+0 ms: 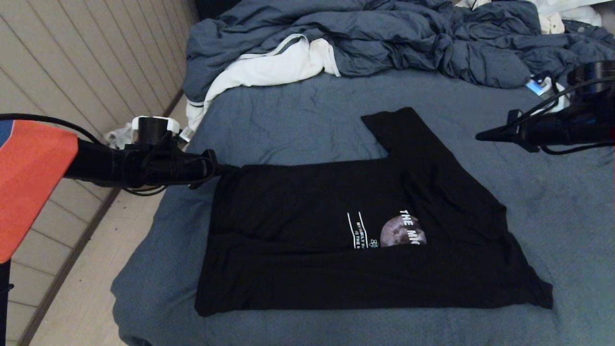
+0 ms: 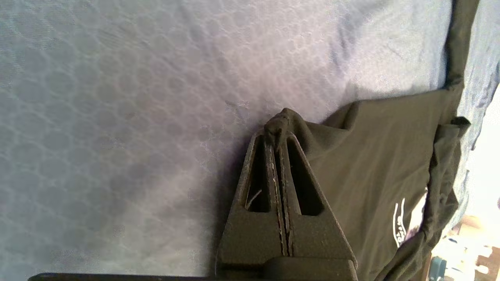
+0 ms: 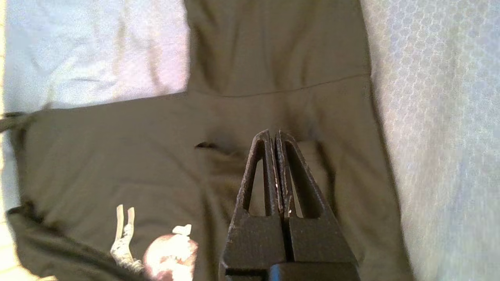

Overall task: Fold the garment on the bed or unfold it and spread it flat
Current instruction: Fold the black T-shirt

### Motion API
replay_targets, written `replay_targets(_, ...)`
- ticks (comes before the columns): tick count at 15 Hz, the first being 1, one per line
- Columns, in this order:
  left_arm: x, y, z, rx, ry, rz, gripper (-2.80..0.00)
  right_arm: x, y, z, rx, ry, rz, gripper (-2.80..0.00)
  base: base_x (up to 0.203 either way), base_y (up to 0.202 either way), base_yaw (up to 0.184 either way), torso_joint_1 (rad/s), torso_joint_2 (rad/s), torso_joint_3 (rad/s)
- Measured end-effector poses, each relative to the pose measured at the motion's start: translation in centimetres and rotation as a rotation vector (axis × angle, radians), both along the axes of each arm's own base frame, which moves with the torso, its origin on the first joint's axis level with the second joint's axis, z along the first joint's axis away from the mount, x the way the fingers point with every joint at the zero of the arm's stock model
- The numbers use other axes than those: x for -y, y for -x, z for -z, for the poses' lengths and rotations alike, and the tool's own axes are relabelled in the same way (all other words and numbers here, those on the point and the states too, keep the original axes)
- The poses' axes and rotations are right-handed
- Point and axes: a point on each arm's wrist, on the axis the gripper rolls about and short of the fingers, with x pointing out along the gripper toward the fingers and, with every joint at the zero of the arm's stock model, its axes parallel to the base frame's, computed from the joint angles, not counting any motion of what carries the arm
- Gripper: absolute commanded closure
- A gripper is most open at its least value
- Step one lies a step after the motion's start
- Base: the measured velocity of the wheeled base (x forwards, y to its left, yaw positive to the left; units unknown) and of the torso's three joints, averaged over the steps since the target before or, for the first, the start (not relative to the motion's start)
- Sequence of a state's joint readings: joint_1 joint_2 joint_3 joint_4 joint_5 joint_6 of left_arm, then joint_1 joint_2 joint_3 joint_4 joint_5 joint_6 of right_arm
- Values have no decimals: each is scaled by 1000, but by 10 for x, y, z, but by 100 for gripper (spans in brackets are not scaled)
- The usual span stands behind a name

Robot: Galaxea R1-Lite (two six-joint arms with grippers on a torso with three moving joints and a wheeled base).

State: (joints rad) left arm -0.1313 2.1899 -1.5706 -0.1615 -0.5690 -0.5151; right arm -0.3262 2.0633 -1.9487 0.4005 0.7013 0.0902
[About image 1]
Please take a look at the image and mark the black moon print T-shirt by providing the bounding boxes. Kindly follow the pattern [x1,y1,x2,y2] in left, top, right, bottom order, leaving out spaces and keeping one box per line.
[195,107,554,317]

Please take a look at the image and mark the clear plastic bin liner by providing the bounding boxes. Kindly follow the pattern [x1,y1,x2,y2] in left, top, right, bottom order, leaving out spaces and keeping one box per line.
[103,123,137,149]

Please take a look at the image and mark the blue bed sheet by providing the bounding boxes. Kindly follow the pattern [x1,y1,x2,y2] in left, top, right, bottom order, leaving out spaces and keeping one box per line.
[111,70,615,346]

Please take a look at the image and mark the white blanket grey stripe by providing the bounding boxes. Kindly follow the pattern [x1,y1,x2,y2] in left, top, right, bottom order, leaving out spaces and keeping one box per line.
[185,35,341,140]

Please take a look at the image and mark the crumpled blue duvet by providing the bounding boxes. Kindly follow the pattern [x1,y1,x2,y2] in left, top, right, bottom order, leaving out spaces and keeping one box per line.
[183,0,615,107]

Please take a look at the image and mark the black headboard panel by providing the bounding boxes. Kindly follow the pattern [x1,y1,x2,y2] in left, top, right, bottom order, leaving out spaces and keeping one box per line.
[195,0,246,22]

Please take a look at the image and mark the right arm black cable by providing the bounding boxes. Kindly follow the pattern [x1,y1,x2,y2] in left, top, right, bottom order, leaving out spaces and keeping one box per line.
[509,76,615,155]

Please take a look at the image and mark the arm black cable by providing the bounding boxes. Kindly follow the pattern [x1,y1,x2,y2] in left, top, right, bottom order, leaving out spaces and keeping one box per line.
[0,113,166,197]
[509,76,615,155]

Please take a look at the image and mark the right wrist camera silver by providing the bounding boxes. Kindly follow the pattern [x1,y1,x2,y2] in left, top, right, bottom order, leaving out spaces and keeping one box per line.
[526,76,553,97]

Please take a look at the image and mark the right motor cylinder white bracket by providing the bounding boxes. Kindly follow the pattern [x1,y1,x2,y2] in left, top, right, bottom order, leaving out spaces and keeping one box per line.
[543,60,615,114]

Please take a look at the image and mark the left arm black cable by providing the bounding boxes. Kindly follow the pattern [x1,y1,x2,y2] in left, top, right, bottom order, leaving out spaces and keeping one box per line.
[0,113,166,197]

